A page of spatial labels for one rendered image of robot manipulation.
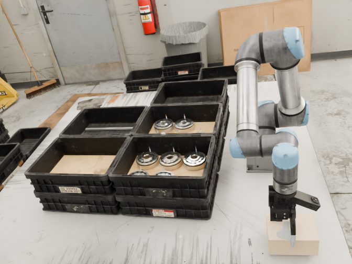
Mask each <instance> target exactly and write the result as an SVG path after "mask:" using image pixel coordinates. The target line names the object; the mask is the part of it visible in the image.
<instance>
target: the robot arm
mask: <svg viewBox="0 0 352 264"><path fill-rule="evenodd" d="M302 58H304V45H303V40H302V36H301V32H300V30H299V28H297V27H289V28H288V27H285V28H282V29H277V30H271V31H265V32H258V33H255V34H253V35H251V36H249V37H248V38H247V39H246V40H245V41H244V42H243V43H242V44H241V46H240V47H239V49H238V51H237V54H236V57H235V62H234V70H235V71H236V72H237V116H236V136H235V137H232V138H231V139H230V142H229V149H230V154H231V156H232V157H233V158H238V159H246V158H266V157H272V169H273V185H269V186H268V190H269V195H268V204H269V207H270V221H276V222H282V220H287V219H288V218H289V219H290V221H285V222H283V229H281V230H279V231H277V236H278V237H279V238H282V239H286V240H290V242H291V248H293V246H294V245H295V240H296V223H295V219H296V209H295V207H296V204H297V205H300V206H302V207H306V208H308V209H311V210H314V211H317V210H318V209H319V208H320V207H321V205H320V202H319V200H318V198H317V197H314V196H312V195H309V194H306V193H304V192H301V191H298V190H297V188H298V166H299V151H298V145H299V142H298V137H297V134H296V133H295V131H293V130H292V129H289V128H284V127H301V126H306V125H307V124H308V122H309V102H308V101H306V100H304V98H303V97H302V96H301V92H300V83H299V74H298V64H299V63H300V61H301V59H302ZM264 63H270V65H271V67H272V68H273V69H275V72H276V77H277V83H278V89H279V94H280V101H279V103H276V104H275V102H274V101H272V100H262V101H258V71H259V70H260V65H261V64H264ZM276 128H281V129H279V130H278V131H277V132H276ZM276 215H277V217H276ZM289 226H290V229H289Z"/></svg>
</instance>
